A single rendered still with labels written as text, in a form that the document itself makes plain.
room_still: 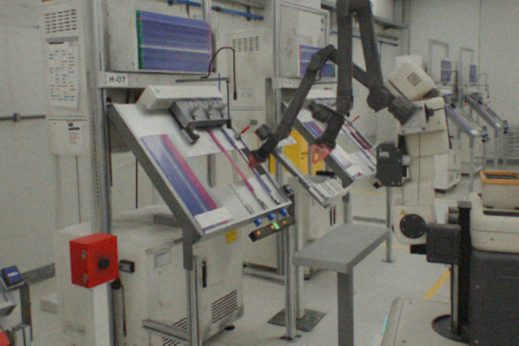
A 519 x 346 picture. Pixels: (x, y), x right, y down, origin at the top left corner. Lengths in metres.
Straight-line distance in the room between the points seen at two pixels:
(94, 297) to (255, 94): 2.06
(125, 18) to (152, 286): 1.18
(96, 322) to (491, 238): 1.41
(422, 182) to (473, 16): 7.84
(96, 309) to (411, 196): 1.26
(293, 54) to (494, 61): 6.54
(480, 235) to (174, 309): 1.35
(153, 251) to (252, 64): 1.71
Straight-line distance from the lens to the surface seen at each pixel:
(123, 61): 2.41
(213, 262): 2.65
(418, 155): 2.16
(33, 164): 3.87
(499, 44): 9.74
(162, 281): 2.40
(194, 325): 2.14
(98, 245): 1.87
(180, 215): 2.09
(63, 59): 2.56
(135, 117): 2.34
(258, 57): 3.56
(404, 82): 2.12
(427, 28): 10.04
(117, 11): 2.45
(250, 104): 3.59
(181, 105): 2.49
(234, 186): 2.39
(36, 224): 3.93
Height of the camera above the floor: 1.26
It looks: 6 degrees down
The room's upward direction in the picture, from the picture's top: 1 degrees counter-clockwise
